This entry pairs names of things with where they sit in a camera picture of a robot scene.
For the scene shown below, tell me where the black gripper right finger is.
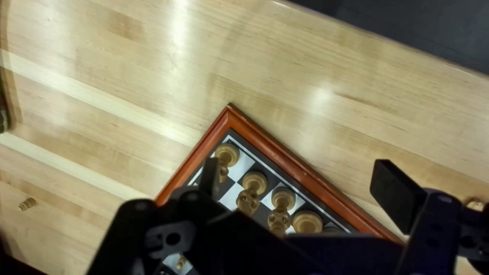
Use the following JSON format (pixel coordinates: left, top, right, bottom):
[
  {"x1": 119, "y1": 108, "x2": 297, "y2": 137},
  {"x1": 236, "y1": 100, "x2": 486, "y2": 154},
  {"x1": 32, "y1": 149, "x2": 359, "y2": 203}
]
[{"x1": 370, "y1": 158, "x2": 489, "y2": 275}]

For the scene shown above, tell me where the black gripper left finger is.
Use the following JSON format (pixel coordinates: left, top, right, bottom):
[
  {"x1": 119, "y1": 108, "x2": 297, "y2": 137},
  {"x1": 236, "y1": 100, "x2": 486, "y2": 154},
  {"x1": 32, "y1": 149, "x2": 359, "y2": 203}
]
[{"x1": 87, "y1": 157, "x2": 223, "y2": 275}]

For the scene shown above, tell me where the gold chess rook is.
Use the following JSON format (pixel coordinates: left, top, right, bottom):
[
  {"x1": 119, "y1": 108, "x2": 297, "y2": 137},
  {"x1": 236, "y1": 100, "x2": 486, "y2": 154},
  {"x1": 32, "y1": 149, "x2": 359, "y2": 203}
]
[{"x1": 213, "y1": 143, "x2": 242, "y2": 169}]

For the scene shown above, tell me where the red-framed wooden chessboard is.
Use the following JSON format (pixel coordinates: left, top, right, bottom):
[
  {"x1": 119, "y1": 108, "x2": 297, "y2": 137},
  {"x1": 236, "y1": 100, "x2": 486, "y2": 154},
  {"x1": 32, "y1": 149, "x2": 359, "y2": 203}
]
[{"x1": 155, "y1": 102, "x2": 404, "y2": 275}]

